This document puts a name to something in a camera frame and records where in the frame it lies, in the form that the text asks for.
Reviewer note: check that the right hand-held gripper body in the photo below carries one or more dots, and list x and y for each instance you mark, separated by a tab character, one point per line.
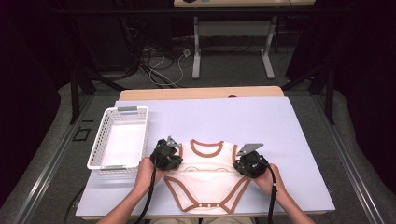
253	165

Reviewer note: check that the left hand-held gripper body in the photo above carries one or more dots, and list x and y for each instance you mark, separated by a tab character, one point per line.
165	155

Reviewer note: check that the cream baby bodysuit brown trim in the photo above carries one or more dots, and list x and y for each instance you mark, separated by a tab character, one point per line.
207	183

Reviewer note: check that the white plastic basket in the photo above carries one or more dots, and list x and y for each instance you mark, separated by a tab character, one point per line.
124	113

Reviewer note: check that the person's right hand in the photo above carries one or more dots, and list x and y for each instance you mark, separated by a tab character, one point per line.
264	183

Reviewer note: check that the person's left hand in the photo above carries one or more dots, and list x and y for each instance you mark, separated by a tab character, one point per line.
144	177

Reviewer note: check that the white table mat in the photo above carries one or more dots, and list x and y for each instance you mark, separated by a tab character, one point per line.
280	118

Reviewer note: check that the dark table grommet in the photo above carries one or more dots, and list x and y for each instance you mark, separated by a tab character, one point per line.
232	96

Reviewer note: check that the light wooden table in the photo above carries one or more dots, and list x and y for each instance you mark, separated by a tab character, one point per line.
202	92

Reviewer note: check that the black metal stand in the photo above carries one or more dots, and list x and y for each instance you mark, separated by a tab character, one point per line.
329	99
74	99

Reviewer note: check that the white plug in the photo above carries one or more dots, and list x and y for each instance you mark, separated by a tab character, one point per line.
186	52

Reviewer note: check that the white-legged background desk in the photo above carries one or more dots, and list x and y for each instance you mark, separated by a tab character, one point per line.
196	46

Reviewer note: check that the dark curtain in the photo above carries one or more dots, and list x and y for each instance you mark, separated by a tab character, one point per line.
25	93
373	93

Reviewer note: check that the metal floor rail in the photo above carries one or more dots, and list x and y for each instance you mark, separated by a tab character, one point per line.
56	157
345	158

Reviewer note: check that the black floor socket frame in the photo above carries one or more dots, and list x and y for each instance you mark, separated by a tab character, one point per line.
74	134

